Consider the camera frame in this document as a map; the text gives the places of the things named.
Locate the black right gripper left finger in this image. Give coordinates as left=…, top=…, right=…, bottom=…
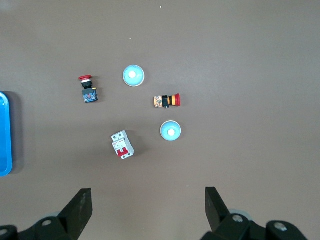
left=0, top=188, right=94, bottom=240

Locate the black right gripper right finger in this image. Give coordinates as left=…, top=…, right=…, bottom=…
left=201, top=186, right=310, bottom=240

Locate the light blue call bell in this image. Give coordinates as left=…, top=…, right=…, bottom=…
left=159, top=120, right=182, bottom=142
left=122, top=64, right=146, bottom=88

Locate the blue plastic tray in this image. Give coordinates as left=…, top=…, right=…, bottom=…
left=0, top=91, right=13, bottom=178

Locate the red mushroom button black base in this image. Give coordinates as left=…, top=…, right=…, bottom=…
left=77, top=74, right=100, bottom=104

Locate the red emergency button orange base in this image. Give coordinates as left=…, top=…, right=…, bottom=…
left=152, top=93, right=181, bottom=110

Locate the white circuit breaker red switch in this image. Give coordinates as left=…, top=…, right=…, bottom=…
left=111, top=130, right=135, bottom=160

